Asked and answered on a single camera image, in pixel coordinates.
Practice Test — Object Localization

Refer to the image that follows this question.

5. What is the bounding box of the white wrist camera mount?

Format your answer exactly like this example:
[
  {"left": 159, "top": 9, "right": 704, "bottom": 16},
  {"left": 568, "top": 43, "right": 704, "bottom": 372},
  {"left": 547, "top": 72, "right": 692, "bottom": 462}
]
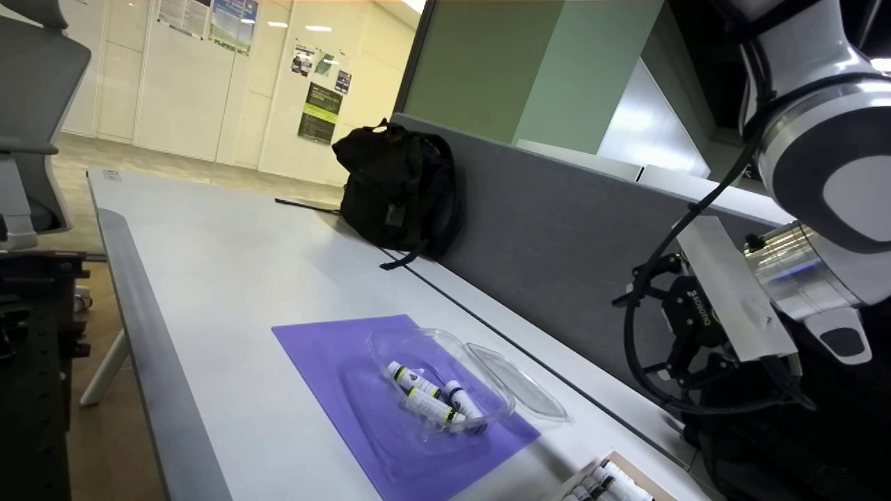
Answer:
[{"left": 675, "top": 218, "right": 802, "bottom": 368}]

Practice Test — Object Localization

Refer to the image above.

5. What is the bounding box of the wooden paint tube box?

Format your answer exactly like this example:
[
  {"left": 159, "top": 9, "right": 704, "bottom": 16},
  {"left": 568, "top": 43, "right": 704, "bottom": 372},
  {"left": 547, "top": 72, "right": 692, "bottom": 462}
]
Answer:
[{"left": 555, "top": 450, "right": 682, "bottom": 501}]

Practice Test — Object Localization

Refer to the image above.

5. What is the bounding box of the gray office chair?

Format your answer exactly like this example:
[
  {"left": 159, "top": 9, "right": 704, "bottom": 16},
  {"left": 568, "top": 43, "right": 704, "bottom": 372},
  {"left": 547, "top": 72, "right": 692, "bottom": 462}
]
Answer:
[{"left": 0, "top": 0, "right": 95, "bottom": 250}]

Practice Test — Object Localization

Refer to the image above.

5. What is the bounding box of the blue white wall poster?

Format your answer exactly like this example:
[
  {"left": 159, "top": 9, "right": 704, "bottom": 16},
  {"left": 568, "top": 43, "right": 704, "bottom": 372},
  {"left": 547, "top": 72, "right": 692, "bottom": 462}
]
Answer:
[{"left": 207, "top": 0, "right": 263, "bottom": 57}]

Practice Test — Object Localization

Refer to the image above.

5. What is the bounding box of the purple mat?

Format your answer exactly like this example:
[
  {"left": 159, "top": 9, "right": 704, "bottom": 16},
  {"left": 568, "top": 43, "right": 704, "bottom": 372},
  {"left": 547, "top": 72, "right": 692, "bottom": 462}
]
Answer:
[{"left": 270, "top": 314, "right": 543, "bottom": 501}]

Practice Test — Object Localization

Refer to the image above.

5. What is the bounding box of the gray desk partition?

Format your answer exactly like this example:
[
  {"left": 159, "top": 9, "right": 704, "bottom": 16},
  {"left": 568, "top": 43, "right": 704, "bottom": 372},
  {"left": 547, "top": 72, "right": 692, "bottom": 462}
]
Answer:
[{"left": 392, "top": 109, "right": 802, "bottom": 414}]

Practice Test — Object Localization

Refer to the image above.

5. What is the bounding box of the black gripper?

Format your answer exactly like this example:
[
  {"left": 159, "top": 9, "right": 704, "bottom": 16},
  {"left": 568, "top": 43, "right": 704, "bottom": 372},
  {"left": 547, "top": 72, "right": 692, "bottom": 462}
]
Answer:
[{"left": 632, "top": 263, "right": 746, "bottom": 400}]

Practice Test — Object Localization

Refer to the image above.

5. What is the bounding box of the clear plastic lid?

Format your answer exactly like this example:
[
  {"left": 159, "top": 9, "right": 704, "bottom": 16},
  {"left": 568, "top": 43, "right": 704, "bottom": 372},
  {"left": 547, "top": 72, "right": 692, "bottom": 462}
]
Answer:
[{"left": 463, "top": 339, "right": 572, "bottom": 425}]

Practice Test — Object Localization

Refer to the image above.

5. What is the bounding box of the black equipment rack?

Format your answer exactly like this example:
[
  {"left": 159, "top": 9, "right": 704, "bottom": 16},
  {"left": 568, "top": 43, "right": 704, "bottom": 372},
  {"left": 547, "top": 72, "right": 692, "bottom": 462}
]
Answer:
[{"left": 0, "top": 249, "right": 92, "bottom": 501}]

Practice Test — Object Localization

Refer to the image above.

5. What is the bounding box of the green black wall poster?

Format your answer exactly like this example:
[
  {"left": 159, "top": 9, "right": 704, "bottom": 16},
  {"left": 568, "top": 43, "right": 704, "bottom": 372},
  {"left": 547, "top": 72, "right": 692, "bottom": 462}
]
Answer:
[{"left": 296, "top": 82, "right": 345, "bottom": 147}]

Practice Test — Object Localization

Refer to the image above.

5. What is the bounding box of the white table leg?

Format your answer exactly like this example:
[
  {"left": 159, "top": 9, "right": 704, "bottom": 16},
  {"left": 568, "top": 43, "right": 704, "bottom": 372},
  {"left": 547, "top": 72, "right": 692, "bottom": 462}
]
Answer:
[{"left": 78, "top": 329, "right": 134, "bottom": 411}]

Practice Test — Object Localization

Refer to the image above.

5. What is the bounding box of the black backpack with strap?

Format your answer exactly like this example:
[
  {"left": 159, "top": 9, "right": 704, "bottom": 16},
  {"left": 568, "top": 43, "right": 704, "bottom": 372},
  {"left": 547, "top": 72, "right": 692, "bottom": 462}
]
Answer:
[{"left": 274, "top": 121, "right": 463, "bottom": 274}]

